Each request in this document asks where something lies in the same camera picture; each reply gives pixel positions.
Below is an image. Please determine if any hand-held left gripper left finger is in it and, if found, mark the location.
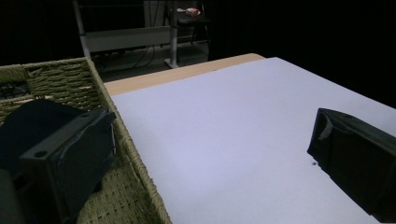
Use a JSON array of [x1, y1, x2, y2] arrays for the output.
[[13, 106, 118, 224]]

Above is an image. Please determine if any white table sheet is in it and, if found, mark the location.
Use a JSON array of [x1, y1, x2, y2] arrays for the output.
[[110, 56, 396, 224]]

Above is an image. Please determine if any black floor cable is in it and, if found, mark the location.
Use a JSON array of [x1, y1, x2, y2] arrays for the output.
[[92, 46, 157, 73]]

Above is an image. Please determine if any grey metal stand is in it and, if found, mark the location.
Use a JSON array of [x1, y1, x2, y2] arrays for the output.
[[72, 0, 180, 70]]

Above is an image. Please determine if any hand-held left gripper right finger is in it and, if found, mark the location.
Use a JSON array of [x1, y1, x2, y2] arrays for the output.
[[306, 107, 396, 224]]

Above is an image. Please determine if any black chair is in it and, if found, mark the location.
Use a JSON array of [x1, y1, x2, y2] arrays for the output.
[[166, 0, 213, 45]]

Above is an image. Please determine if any woven wicker basket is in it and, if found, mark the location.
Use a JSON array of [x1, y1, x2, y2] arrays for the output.
[[0, 56, 174, 224]]

